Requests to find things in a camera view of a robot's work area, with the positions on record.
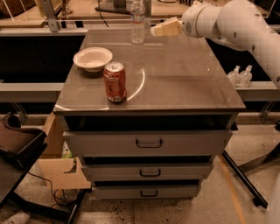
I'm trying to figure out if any bottom grey drawer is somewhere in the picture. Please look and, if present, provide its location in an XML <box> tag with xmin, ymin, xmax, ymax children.
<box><xmin>93</xmin><ymin>185</ymin><xmax>200</xmax><ymax>200</ymax></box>

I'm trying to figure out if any clear plastic water bottle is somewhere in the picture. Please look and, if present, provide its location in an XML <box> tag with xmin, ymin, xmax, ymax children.
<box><xmin>130</xmin><ymin>0</ymin><xmax>145</xmax><ymax>45</ymax></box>

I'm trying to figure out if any grey drawer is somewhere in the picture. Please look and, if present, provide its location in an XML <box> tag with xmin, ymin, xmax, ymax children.
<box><xmin>81</xmin><ymin>163</ymin><xmax>213</xmax><ymax>182</ymax></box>
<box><xmin>93</xmin><ymin>185</ymin><xmax>200</xmax><ymax>200</ymax></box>
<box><xmin>63</xmin><ymin>130</ymin><xmax>232</xmax><ymax>157</ymax></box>

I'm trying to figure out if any right clear sanitizer bottle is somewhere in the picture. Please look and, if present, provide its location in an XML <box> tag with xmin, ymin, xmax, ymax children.
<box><xmin>238</xmin><ymin>65</ymin><xmax>252</xmax><ymax>88</ymax></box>

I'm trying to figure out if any red coke can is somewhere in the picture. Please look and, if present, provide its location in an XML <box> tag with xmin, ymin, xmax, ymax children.
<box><xmin>103</xmin><ymin>61</ymin><xmax>127</xmax><ymax>103</ymax></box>

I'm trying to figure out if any white paper bowl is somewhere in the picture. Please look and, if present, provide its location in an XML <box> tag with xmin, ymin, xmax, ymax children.
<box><xmin>73</xmin><ymin>47</ymin><xmax>113</xmax><ymax>73</ymax></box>

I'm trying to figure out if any left clear sanitizer bottle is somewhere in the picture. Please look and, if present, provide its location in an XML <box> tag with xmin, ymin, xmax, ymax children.
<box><xmin>227</xmin><ymin>66</ymin><xmax>240</xmax><ymax>87</ymax></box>

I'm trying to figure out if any middle grey drawer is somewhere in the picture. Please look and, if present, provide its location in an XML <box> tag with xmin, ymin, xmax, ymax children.
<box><xmin>81</xmin><ymin>163</ymin><xmax>213</xmax><ymax>182</ymax></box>

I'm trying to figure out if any grey drawer cabinet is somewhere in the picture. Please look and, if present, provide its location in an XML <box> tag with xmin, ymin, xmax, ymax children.
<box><xmin>54</xmin><ymin>29</ymin><xmax>245</xmax><ymax>188</ymax></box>

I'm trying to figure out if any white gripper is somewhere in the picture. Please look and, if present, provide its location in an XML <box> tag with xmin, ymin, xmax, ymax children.
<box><xmin>150</xmin><ymin>1</ymin><xmax>221</xmax><ymax>39</ymax></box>

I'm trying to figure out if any dark brown chair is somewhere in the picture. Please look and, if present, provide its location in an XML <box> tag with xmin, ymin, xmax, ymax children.
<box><xmin>0</xmin><ymin>113</ymin><xmax>86</xmax><ymax>224</ymax></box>

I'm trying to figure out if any top grey drawer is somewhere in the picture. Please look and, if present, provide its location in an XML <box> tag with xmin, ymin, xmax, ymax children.
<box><xmin>63</xmin><ymin>130</ymin><xmax>232</xmax><ymax>157</ymax></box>

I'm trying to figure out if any cardboard box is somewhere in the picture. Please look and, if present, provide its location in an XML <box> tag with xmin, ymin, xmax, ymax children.
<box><xmin>38</xmin><ymin>113</ymin><xmax>91</xmax><ymax>190</ymax></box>

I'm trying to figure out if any clear sanitizer bottle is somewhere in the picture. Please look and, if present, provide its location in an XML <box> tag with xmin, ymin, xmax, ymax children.
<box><xmin>227</xmin><ymin>66</ymin><xmax>240</xmax><ymax>87</ymax></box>
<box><xmin>238</xmin><ymin>65</ymin><xmax>252</xmax><ymax>88</ymax></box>

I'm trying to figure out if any black metal floor bar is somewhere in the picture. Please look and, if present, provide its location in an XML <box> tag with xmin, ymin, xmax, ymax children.
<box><xmin>222</xmin><ymin>150</ymin><xmax>268</xmax><ymax>209</ymax></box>

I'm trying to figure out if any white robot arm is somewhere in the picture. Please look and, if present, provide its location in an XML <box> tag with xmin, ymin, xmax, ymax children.
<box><xmin>150</xmin><ymin>0</ymin><xmax>280</xmax><ymax>88</ymax></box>

